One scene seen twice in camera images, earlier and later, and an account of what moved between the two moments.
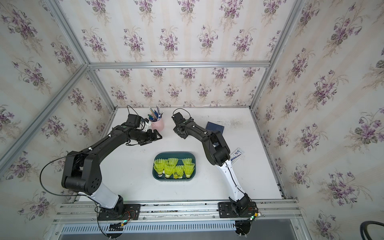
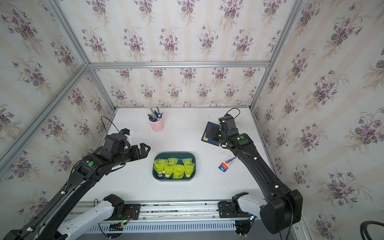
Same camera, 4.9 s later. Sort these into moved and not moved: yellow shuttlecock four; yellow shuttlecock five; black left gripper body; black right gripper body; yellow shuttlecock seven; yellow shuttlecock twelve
Moved: black left gripper body; black right gripper body
Not moved: yellow shuttlecock twelve; yellow shuttlecock five; yellow shuttlecock four; yellow shuttlecock seven
